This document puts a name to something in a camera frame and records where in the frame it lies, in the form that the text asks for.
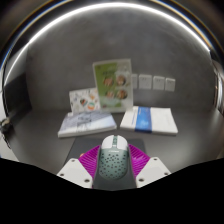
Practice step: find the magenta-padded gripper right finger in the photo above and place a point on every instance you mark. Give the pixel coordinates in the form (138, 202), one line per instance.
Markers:
(151, 171)

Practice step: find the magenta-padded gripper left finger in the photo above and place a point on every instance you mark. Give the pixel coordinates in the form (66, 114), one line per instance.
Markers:
(75, 171)

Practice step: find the green and white computer mouse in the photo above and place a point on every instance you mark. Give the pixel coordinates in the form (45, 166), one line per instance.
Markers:
(113, 160)

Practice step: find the grey book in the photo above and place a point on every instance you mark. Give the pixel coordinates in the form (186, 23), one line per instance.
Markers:
(86, 123)

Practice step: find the white book with blue band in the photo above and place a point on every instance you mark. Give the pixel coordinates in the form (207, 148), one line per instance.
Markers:
(156, 120)

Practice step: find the small illustrated white card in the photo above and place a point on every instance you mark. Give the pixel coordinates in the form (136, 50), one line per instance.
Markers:
(83, 100)

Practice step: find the green upright poster stand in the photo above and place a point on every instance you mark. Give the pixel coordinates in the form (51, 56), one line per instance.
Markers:
(113, 83)

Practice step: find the curved white light strip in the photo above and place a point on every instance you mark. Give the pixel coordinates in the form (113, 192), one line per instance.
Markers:
(110, 5)

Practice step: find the white wall socket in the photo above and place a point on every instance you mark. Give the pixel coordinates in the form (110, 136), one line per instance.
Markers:
(158, 83)
(134, 81)
(145, 81)
(170, 84)

